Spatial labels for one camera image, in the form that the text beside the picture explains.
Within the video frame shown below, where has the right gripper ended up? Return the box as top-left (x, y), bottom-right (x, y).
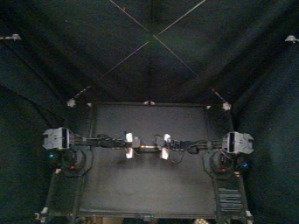
top-left (153, 133), bottom-right (174, 161)

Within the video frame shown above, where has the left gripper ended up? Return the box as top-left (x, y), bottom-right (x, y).
top-left (122, 132), bottom-right (142, 160)

